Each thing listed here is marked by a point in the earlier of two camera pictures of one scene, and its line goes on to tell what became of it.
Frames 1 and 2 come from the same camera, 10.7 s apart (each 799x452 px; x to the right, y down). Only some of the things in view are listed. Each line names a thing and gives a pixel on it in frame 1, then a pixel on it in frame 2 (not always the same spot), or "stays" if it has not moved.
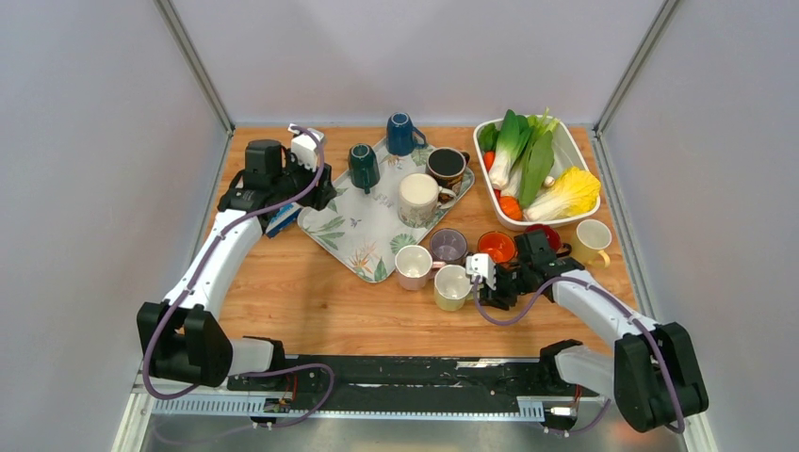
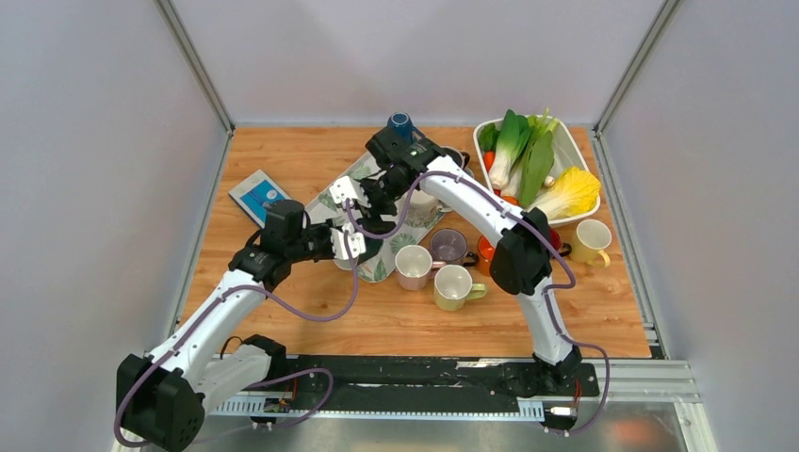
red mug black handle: [554, 238] stays
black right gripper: [496, 298] to [375, 220]
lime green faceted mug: [451, 285] stays
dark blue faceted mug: [399, 135] stays
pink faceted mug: [415, 266] stays
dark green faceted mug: [363, 167] to [372, 248]
